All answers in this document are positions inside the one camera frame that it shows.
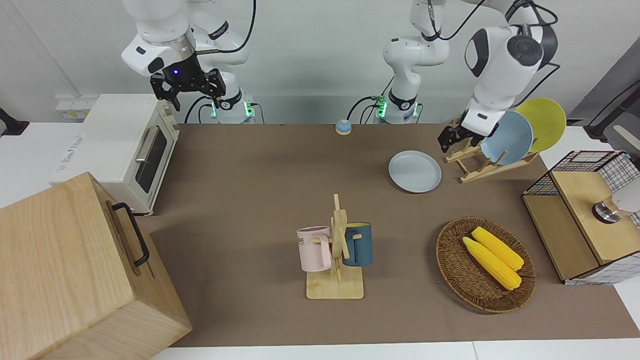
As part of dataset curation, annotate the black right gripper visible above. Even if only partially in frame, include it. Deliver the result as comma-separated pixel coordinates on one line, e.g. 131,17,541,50
150,52,227,112

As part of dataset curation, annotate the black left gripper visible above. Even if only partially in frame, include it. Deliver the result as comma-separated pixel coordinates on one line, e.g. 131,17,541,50
437,123,484,154

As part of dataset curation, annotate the gray plate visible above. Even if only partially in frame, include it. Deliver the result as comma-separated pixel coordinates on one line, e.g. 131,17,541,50
388,150,443,194

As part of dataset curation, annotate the wooden plate rack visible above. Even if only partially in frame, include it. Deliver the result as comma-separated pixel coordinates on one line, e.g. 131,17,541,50
443,117,541,185

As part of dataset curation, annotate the blue plate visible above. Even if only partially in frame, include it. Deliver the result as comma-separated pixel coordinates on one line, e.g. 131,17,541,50
480,110,535,167

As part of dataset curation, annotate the yellow plate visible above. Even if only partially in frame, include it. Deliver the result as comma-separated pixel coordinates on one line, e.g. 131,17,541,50
515,97,568,154

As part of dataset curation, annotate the white toaster oven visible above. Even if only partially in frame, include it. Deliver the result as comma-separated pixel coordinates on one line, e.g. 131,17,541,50
48,93,180,216

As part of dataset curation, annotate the brown table mat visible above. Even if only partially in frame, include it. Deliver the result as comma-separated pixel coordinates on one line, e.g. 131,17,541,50
137,123,640,349

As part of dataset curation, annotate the yellow corn cob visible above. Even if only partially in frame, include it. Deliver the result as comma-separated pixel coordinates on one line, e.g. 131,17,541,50
471,226,525,272
462,236,523,291

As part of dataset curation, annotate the dark blue mug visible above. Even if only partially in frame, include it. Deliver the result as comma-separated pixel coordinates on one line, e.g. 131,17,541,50
342,222,374,268

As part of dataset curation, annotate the brown wicker basket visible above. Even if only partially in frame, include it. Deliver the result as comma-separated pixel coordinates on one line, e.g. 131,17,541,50
435,216,538,315

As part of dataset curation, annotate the black stand with gray panel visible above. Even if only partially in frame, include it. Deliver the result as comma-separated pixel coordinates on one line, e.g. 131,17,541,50
569,37,640,151

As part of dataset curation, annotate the pink mug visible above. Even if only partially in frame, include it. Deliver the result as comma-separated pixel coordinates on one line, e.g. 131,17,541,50
296,225,334,273

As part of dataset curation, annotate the wooden mug tree stand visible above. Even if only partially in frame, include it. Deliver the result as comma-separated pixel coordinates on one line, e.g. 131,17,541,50
305,193,365,300

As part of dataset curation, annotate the large wooden box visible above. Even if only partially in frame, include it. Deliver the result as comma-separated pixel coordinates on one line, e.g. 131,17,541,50
0,171,193,360

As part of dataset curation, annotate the white oven door handle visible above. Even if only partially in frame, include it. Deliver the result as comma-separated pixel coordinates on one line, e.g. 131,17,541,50
134,125,161,164

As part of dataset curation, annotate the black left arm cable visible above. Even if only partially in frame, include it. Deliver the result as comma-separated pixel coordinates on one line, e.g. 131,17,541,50
505,0,562,110

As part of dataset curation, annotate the white wall power socket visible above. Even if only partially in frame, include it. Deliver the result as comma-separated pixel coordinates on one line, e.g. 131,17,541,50
54,97,97,121

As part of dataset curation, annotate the wooden wire mesh cabinet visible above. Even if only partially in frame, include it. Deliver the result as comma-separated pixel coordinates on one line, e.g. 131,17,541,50
521,149,640,286

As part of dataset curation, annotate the black box handle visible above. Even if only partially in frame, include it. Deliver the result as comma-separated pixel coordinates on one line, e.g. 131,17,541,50
111,202,151,268

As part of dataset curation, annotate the white device with metal ring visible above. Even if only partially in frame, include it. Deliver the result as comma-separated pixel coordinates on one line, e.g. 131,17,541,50
592,179,640,224

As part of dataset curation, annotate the black camera stand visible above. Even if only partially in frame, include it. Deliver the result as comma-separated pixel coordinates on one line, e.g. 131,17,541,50
0,107,29,137

